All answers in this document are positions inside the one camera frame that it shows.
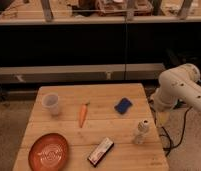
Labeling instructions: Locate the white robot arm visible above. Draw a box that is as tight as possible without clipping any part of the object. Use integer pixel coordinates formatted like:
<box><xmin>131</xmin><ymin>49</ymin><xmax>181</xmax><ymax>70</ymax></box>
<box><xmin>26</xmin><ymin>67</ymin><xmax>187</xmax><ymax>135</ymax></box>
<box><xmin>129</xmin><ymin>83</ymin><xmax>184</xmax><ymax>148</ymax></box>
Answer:
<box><xmin>151</xmin><ymin>63</ymin><xmax>201</xmax><ymax>127</ymax></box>

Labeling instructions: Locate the black cable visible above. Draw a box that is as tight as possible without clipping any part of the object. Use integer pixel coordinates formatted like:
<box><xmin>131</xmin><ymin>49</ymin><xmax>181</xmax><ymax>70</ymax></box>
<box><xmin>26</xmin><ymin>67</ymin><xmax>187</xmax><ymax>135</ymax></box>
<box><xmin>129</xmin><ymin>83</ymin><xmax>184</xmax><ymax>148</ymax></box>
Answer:
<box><xmin>148</xmin><ymin>96</ymin><xmax>193</xmax><ymax>158</ymax></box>

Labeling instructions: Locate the clear plastic bottle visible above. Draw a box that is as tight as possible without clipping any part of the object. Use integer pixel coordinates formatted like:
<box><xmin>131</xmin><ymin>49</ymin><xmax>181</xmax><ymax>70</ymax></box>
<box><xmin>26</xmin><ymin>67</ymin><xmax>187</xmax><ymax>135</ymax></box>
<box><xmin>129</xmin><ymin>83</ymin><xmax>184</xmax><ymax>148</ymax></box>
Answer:
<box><xmin>133</xmin><ymin>120</ymin><xmax>149</xmax><ymax>144</ymax></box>

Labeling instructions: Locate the blue sponge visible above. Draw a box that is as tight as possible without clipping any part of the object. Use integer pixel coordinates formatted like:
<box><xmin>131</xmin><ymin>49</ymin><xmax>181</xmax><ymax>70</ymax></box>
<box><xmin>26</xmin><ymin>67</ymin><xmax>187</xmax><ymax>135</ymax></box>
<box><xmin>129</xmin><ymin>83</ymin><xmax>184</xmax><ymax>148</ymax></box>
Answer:
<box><xmin>114</xmin><ymin>98</ymin><xmax>132</xmax><ymax>114</ymax></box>

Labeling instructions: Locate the orange carrot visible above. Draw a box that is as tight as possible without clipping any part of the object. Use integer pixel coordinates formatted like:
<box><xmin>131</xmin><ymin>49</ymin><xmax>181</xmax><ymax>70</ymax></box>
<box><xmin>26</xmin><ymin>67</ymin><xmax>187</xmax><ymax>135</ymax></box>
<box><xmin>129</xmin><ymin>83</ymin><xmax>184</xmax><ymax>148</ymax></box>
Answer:
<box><xmin>79</xmin><ymin>102</ymin><xmax>90</xmax><ymax>128</ymax></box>

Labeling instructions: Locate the black and white box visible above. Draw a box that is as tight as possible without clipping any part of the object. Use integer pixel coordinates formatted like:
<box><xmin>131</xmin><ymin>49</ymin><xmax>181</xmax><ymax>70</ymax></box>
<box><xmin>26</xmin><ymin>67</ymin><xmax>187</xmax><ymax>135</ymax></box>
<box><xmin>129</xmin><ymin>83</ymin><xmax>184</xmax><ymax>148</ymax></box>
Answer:
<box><xmin>87</xmin><ymin>137</ymin><xmax>114</xmax><ymax>167</ymax></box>

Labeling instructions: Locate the translucent plastic cup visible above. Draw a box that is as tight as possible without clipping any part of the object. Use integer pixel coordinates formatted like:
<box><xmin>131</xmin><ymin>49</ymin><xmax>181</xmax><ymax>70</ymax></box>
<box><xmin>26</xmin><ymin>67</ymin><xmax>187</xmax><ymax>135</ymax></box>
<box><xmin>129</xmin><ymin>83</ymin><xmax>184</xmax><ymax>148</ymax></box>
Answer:
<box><xmin>42</xmin><ymin>93</ymin><xmax>60</xmax><ymax>116</ymax></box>

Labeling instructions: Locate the wooden table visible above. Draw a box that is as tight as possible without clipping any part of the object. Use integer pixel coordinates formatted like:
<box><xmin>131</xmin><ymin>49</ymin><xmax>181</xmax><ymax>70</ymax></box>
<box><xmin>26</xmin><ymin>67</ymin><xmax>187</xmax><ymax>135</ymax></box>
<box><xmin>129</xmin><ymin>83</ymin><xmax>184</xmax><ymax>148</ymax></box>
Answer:
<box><xmin>13</xmin><ymin>83</ymin><xmax>169</xmax><ymax>171</ymax></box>

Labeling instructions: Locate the orange round plate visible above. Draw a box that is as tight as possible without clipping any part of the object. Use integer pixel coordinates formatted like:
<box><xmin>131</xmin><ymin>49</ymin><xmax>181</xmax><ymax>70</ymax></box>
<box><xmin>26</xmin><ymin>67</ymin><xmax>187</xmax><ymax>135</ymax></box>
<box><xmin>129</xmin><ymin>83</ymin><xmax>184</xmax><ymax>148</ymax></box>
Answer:
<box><xmin>28</xmin><ymin>133</ymin><xmax>68</xmax><ymax>171</ymax></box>

